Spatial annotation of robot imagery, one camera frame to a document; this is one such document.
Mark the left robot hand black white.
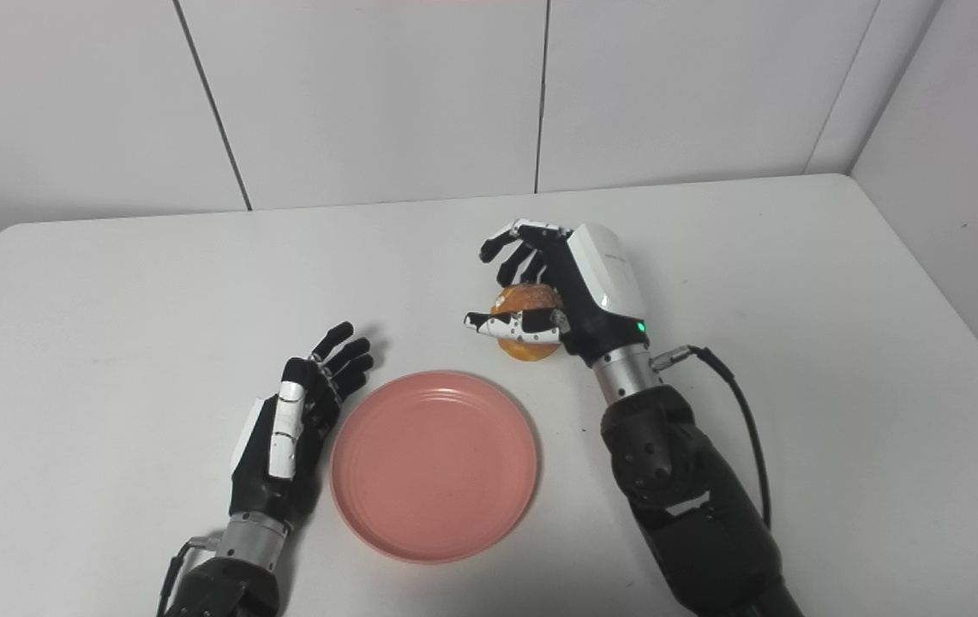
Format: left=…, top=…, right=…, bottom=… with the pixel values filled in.
left=229, top=321, right=375, bottom=534

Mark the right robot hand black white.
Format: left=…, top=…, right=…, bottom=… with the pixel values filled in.
left=464, top=219, right=651, bottom=368

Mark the orange cream puff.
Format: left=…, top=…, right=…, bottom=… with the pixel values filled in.
left=490, top=282, right=565, bottom=363

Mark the pink round plate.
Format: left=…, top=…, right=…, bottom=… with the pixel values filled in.
left=330, top=369, right=540, bottom=565

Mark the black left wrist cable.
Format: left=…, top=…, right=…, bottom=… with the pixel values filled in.
left=156, top=534, right=224, bottom=617

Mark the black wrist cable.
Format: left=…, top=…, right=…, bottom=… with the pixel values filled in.
left=650, top=344, right=773, bottom=530
left=156, top=534, right=224, bottom=617

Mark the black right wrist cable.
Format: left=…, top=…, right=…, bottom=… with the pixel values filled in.
left=650, top=344, right=773, bottom=530

